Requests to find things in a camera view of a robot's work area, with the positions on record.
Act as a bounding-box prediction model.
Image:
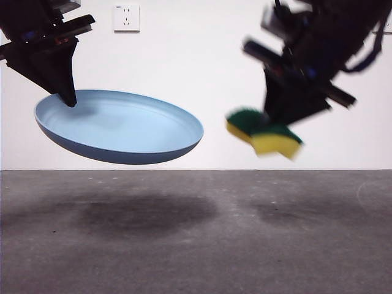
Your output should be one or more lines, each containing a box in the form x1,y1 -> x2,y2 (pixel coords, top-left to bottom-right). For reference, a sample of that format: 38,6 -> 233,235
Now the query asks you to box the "blue round plate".
34,89 -> 205,165

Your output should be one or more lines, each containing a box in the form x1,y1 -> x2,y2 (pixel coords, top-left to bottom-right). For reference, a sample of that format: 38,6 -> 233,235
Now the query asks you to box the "yellow sponge with green pad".
225,106 -> 304,162

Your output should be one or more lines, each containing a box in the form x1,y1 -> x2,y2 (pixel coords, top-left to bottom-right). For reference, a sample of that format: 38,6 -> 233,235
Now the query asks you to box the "white wall socket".
113,4 -> 141,33
372,18 -> 392,34

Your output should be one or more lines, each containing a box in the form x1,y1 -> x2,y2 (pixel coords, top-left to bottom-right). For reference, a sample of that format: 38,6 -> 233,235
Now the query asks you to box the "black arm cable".
344,9 -> 388,74

